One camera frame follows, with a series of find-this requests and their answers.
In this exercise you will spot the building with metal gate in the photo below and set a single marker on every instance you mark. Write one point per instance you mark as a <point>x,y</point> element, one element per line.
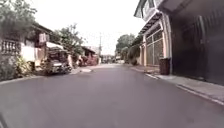
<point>155,45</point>

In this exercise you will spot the balustrade wall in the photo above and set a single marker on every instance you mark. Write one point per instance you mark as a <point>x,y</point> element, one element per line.
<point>9,46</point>

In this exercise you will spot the dark gate wall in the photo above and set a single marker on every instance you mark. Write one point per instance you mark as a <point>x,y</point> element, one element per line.
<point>196,50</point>

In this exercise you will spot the grey asphalt road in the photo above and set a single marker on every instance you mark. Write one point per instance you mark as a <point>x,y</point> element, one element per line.
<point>106,100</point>

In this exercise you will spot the pole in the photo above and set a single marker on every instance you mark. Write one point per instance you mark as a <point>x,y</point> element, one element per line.
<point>100,46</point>

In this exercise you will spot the dark dustbin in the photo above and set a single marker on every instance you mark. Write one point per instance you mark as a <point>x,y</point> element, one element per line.
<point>164,66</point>

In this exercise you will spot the parked vehicle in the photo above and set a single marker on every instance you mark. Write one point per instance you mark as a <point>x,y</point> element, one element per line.
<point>58,61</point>

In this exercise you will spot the tree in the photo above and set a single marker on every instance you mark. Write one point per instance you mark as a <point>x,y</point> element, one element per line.
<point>70,40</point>
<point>13,16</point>

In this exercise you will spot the group of trees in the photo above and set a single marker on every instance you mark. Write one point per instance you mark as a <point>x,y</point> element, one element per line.
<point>125,43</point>

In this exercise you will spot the bushes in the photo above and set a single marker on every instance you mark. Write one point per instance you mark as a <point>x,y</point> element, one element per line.
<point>15,68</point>

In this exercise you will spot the concrete pavement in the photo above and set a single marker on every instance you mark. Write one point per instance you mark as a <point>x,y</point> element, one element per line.
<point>200,86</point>

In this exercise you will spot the low reddish building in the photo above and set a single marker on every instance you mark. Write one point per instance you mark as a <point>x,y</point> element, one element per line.
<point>88,56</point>

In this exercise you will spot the building with dark roof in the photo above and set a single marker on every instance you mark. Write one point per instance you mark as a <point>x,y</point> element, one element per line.
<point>33,50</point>

